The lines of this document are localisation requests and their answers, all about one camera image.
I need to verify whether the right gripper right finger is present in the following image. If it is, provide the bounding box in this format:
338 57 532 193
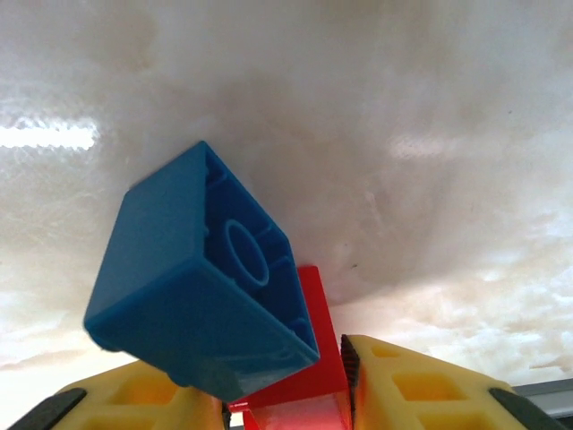
339 333 573 430

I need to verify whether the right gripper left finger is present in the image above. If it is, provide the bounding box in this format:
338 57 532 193
6 360 232 430

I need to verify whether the red lego brick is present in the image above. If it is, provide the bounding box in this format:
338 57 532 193
227 264 355 430

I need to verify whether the blue lego brick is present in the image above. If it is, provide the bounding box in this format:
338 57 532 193
83 141 322 402

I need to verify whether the aluminium frame rail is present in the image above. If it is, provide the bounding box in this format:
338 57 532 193
512 380 573 420

